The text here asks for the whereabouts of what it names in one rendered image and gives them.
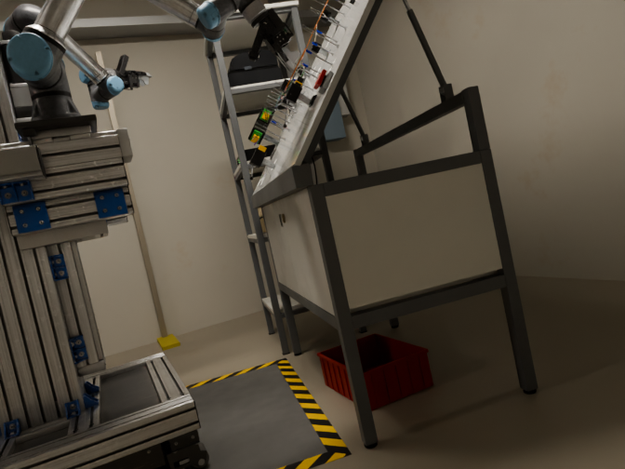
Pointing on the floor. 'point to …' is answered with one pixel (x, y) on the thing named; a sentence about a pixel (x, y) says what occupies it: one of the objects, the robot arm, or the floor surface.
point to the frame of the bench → (346, 321)
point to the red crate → (380, 369)
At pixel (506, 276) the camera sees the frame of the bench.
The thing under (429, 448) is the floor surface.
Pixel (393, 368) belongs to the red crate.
